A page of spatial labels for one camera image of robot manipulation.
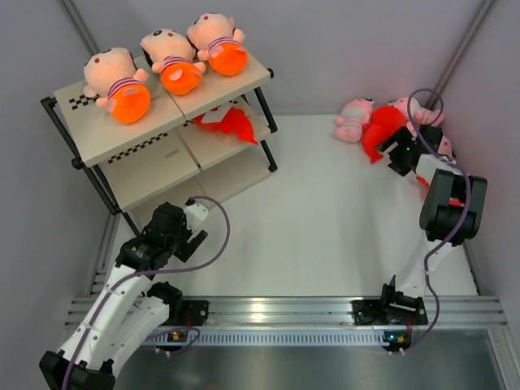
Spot pink plush top right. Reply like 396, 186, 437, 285
389, 97, 444, 134

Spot aluminium mounting rail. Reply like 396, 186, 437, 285
63, 295, 509, 330

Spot pink plush lower right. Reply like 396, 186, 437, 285
437, 136, 455, 161

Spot middle doll orange pants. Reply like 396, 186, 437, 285
141, 28, 206, 96

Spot pink plush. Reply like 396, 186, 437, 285
334, 98, 374, 143
437, 136, 455, 161
389, 97, 444, 134

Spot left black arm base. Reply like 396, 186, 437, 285
176, 300, 210, 327

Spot right doll orange pants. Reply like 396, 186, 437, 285
186, 13, 249, 76

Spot pink plush left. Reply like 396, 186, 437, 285
334, 98, 374, 143

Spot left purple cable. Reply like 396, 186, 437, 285
63, 195, 232, 390

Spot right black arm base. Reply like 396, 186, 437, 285
352, 298, 428, 326

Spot red plush fish white face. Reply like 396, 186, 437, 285
415, 174, 431, 188

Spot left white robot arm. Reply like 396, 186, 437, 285
39, 201, 209, 389

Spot beige three-tier shelf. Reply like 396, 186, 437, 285
41, 58, 277, 232

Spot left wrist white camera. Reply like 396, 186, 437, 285
184, 197, 209, 232

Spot doll orange pants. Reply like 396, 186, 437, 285
141, 28, 206, 96
83, 47, 152, 125
186, 13, 249, 76

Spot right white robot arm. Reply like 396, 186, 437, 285
376, 125, 488, 292

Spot white slotted cable duct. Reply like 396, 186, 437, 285
142, 329, 389, 347

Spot left doll orange pants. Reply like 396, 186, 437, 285
83, 47, 152, 125

